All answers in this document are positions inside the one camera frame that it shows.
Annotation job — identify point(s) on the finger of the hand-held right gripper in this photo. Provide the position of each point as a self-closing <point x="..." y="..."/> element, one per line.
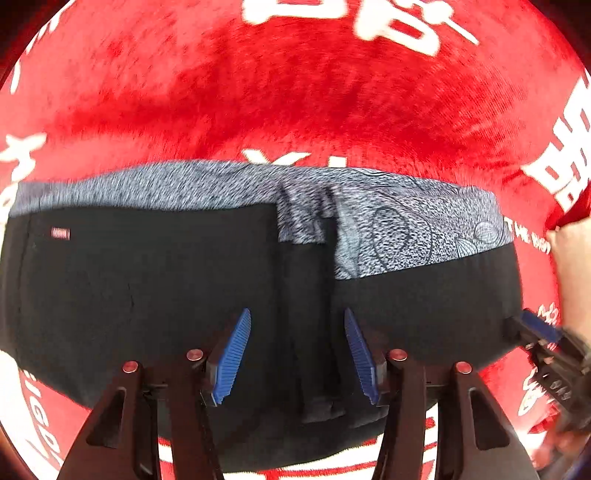
<point x="538" y="327"/>

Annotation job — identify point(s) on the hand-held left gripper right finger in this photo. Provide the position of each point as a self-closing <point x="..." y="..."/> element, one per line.
<point x="362" y="360"/>

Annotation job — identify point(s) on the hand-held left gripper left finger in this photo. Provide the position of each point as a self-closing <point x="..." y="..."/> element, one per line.
<point x="231" y="360"/>

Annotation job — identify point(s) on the black pants with blue trim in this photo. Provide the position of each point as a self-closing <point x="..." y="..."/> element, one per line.
<point x="138" y="300"/>

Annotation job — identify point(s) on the red printed blanket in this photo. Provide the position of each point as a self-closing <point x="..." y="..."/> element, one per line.
<point x="277" y="92"/>

